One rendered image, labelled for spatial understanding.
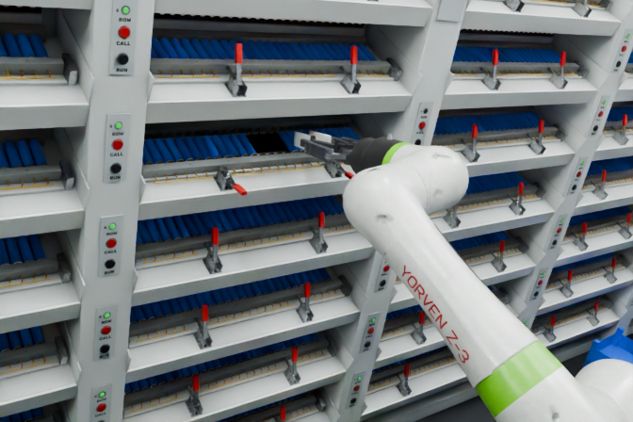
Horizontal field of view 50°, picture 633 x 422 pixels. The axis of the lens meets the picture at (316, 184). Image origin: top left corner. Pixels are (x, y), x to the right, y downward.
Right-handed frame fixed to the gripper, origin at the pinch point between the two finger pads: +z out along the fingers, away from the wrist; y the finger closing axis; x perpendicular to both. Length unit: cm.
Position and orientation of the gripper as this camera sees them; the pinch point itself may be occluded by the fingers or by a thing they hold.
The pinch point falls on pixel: (312, 140)
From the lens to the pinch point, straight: 141.2
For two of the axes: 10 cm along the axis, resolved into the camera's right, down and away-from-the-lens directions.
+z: -6.0, -2.3, 7.6
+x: 0.5, -9.7, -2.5
